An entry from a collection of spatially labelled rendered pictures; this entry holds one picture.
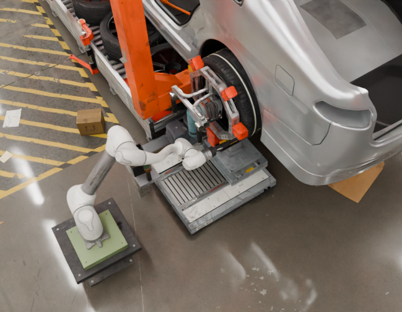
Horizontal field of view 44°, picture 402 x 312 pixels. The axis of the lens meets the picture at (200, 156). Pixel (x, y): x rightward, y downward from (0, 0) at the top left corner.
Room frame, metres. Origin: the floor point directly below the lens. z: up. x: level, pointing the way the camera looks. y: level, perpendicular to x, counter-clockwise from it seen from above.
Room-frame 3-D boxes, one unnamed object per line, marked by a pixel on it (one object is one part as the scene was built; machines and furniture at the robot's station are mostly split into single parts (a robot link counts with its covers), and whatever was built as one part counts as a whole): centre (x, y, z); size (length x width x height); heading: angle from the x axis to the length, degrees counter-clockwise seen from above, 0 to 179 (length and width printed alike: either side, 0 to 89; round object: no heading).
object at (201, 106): (2.40, -0.06, 0.85); 0.21 x 0.14 x 0.14; 119
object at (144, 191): (2.29, 0.50, 0.21); 0.10 x 0.10 x 0.42; 29
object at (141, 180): (2.27, 0.49, 0.44); 0.43 x 0.17 x 0.03; 29
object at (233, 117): (2.44, -0.12, 0.85); 0.54 x 0.07 x 0.54; 29
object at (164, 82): (2.89, 0.11, 0.69); 0.52 x 0.17 x 0.35; 119
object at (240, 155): (2.52, -0.27, 0.32); 0.40 x 0.30 x 0.28; 29
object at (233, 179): (2.52, -0.27, 0.13); 0.50 x 0.36 x 0.10; 29
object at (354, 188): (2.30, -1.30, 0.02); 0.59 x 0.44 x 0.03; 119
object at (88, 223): (1.74, 0.81, 0.51); 0.18 x 0.16 x 0.22; 24
